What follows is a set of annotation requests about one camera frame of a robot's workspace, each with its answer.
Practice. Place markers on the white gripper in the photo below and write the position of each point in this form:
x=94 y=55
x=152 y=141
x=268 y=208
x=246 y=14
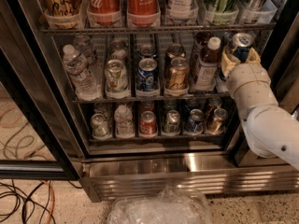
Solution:
x=248 y=75

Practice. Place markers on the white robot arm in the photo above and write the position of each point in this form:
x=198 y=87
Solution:
x=270 y=130

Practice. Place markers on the green striped tall can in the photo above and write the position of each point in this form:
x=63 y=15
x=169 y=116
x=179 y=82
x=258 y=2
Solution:
x=220 y=12

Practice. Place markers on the front gold soda can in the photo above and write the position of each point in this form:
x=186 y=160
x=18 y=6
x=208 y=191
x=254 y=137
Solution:
x=177 y=74

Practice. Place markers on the gold soda can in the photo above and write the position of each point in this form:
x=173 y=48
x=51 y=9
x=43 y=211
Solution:
x=177 y=74
x=173 y=51

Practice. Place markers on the rear gold soda can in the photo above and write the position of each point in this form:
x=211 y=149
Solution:
x=173 y=51

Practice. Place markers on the bottom shelf gold can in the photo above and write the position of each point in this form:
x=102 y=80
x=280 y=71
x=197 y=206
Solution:
x=215 y=122

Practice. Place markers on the bottom shelf blue can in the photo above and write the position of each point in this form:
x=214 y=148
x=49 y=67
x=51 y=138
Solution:
x=194 y=123

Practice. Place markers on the white labelled bottle top shelf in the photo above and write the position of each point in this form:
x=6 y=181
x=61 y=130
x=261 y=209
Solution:
x=180 y=9

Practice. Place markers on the rear blue pepsi can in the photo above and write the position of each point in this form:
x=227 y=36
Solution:
x=147 y=51

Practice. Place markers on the blue pepsi can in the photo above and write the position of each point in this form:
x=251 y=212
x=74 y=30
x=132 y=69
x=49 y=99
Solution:
x=147 y=51
x=147 y=75

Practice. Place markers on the front blue pepsi can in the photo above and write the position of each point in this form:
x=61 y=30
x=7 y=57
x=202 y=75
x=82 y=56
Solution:
x=147 y=75

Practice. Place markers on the bottom shelf green silver can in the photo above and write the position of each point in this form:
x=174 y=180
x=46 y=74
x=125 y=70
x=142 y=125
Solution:
x=171 y=121

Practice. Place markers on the stainless steel glass-door fridge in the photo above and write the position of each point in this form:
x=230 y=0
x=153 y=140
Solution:
x=137 y=165

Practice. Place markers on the bottom shelf red coke can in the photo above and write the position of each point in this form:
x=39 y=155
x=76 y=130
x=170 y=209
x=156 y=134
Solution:
x=148 y=123

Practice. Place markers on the rear white green can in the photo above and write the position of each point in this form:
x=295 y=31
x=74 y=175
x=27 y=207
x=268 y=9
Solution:
x=118 y=50

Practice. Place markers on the front white green can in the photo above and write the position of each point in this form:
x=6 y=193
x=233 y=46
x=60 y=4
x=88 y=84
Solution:
x=116 y=76

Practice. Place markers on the bottom shelf small water bottle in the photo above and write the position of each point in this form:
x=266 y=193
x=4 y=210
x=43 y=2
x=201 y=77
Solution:
x=123 y=117

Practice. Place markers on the bottom shelf white green can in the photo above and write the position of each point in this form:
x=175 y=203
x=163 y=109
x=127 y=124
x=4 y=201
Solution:
x=100 y=126

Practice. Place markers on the tall gold can top shelf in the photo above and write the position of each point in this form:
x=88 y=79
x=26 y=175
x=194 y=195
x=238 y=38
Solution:
x=63 y=10

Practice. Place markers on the open glass fridge door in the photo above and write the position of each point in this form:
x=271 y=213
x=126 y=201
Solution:
x=33 y=75

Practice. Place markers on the front amber juice bottle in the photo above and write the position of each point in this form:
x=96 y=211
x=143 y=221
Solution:
x=207 y=64

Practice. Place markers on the amber juice bottle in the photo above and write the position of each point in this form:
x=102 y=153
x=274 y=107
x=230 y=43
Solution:
x=207 y=64
x=200 y=40

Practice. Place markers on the rear amber juice bottle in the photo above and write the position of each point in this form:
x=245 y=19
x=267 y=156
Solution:
x=200 y=40

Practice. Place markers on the right red coca-cola bottle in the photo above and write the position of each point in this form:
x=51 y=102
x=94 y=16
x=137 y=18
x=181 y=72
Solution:
x=143 y=11

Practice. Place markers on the red coca-cola bottle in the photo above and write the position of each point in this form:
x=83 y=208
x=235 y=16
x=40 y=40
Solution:
x=143 y=11
x=105 y=10

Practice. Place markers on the left red coca-cola bottle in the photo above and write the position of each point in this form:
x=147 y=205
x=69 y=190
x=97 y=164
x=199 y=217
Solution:
x=105 y=10

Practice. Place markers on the rear clear water bottle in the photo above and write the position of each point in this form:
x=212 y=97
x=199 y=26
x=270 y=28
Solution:
x=84 y=44

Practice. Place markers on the clear water bottle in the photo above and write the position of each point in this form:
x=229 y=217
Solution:
x=84 y=44
x=76 y=66

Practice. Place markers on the clear plastic bag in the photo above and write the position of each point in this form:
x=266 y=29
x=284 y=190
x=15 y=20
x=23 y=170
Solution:
x=169 y=206

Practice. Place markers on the front clear water bottle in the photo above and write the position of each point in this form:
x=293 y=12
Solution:
x=76 y=66

